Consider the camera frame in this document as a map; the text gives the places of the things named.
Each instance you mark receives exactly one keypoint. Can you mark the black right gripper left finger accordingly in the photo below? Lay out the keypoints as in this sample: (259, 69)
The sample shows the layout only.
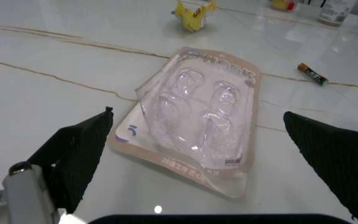
(70, 161)

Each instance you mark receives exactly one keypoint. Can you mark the yellow and red toy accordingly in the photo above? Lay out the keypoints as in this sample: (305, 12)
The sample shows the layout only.
(281, 4)

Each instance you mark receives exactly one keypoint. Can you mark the clear plastic bottle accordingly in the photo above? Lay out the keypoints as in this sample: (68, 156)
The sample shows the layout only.
(334, 11)

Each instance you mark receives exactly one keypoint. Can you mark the small green battery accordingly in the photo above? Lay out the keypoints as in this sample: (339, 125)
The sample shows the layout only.
(312, 75)

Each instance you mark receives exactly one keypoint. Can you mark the clear plastic blister pack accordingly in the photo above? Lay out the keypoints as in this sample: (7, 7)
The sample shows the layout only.
(191, 116)

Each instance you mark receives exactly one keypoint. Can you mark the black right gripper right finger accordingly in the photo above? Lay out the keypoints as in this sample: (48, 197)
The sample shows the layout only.
(337, 161)

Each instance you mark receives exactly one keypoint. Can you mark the crumpled yellow snack wrapper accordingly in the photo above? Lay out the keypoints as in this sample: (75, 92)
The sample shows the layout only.
(194, 14)

